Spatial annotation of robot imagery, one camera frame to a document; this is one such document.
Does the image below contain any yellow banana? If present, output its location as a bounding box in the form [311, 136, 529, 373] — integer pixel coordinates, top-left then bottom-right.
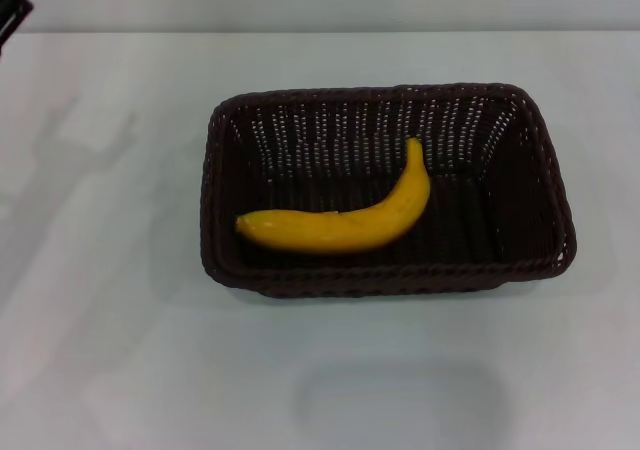
[234, 137, 432, 256]

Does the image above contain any dark brown woven basket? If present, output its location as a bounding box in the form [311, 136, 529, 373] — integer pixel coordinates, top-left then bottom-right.
[198, 82, 577, 300]

